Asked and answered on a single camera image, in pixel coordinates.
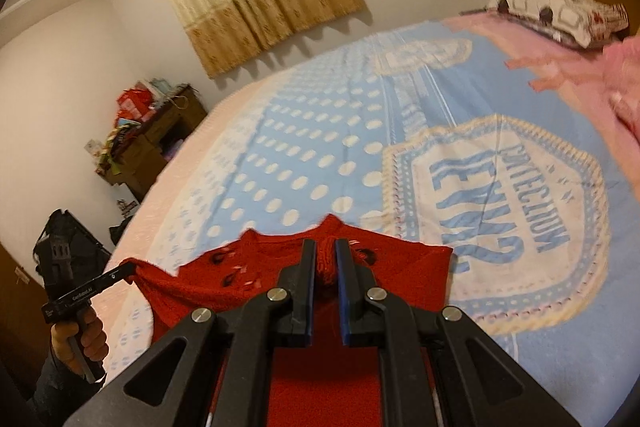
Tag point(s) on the black bag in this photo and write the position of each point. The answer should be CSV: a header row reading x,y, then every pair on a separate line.
x,y
120,232

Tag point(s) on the person's left hand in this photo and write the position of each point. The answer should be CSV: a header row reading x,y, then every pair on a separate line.
x,y
95,337

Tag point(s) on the brown wooden desk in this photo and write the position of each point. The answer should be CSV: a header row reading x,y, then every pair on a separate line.
x,y
145,157

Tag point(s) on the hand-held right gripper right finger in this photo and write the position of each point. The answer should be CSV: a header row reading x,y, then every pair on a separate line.
x,y
342,287

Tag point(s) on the brown wooden door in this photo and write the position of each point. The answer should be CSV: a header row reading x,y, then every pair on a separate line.
x,y
17,302

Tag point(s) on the red gift bag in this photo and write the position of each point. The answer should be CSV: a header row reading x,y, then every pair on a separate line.
x,y
132,104

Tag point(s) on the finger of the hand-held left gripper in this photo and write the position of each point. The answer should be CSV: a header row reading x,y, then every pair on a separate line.
x,y
117,276

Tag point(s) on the pink folded quilt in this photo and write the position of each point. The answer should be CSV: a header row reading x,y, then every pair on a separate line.
x,y
627,97

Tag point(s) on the red knitted sweater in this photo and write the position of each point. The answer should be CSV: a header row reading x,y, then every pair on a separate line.
x,y
325,387

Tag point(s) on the pink fringed sheet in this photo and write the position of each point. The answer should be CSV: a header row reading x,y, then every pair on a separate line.
x,y
500,37

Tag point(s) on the black suitcase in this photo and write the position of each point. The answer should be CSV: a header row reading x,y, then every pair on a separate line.
x,y
87,237

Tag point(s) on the bed with blue dotted sheet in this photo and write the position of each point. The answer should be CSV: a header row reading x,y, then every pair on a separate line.
x,y
325,132

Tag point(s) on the white card box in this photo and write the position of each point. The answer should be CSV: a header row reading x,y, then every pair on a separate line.
x,y
92,148

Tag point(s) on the person's left forearm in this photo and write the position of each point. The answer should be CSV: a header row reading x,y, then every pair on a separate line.
x,y
55,397

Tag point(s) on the white patterned pillow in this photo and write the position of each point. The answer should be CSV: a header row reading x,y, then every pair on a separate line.
x,y
550,12

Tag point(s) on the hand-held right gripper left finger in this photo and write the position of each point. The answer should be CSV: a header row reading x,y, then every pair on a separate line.
x,y
310,287

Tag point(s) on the white paper bag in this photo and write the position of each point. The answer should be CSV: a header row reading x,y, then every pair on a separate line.
x,y
127,206

